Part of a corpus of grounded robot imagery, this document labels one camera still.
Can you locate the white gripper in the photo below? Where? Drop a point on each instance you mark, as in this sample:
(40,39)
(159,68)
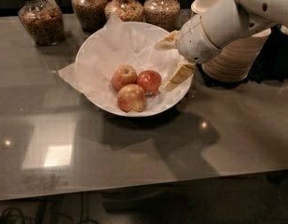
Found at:
(194,41)

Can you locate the red apple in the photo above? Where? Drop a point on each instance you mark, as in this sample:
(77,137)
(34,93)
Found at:
(150,81)

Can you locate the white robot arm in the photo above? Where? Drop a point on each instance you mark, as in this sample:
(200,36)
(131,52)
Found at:
(245,17)

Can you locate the white round bowl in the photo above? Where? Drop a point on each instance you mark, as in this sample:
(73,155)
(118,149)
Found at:
(168,100)

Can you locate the yellow-red apple back left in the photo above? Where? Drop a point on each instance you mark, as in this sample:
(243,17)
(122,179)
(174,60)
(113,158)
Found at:
(124,75)

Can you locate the yellow-red apple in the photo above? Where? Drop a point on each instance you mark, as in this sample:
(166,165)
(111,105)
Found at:
(131,98)
(124,75)

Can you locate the yellow-red apple front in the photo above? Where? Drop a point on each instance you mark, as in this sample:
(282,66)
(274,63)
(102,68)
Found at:
(131,98)

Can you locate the glass jar right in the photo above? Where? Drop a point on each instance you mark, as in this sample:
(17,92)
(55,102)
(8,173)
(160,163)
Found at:
(162,13)

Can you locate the white paper liner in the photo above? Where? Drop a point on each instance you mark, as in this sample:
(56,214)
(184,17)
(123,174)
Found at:
(125,47)

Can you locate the glass jar with multicolour cereal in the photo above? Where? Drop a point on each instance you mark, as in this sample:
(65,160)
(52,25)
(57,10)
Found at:
(127,10)

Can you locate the black mat under stacks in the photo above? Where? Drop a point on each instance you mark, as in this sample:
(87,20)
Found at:
(270,64)

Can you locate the glass jar far left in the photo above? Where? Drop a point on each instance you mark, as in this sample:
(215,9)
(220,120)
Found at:
(43,21)

